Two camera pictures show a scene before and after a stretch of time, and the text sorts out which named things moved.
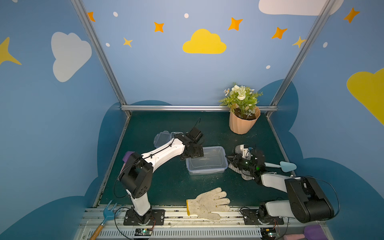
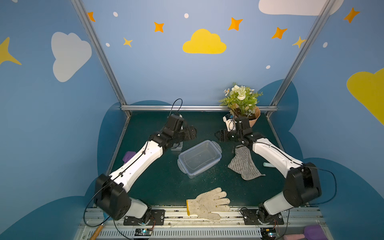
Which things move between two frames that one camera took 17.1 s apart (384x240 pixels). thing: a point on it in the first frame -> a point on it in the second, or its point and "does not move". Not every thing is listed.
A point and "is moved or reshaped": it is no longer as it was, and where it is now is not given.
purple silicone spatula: (127, 155) does not move
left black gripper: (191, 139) -> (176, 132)
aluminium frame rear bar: (188, 108) does not move
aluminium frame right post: (326, 8) does not move
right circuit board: (269, 233) does not move
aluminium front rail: (183, 224) does not move
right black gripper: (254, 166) -> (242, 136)
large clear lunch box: (214, 161) is moved or reshaped
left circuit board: (143, 232) does not move
